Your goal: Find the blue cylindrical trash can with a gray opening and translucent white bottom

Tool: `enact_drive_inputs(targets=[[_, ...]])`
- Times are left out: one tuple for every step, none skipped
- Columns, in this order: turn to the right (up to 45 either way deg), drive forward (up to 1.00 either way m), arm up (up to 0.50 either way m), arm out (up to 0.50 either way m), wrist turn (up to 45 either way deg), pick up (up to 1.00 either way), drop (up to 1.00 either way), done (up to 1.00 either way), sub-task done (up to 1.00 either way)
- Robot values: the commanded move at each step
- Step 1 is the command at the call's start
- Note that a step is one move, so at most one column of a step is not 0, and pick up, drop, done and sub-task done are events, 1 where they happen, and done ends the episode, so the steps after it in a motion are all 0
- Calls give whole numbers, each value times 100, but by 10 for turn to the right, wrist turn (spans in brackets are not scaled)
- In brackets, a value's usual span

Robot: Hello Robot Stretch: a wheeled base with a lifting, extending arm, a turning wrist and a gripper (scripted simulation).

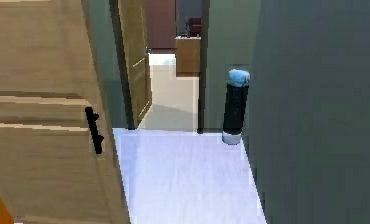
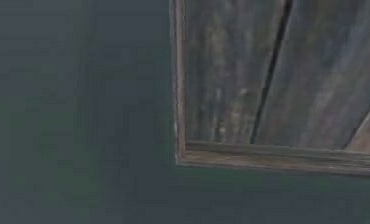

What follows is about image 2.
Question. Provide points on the brown wooden framed picture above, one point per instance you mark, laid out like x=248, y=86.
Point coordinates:
x=233, y=83

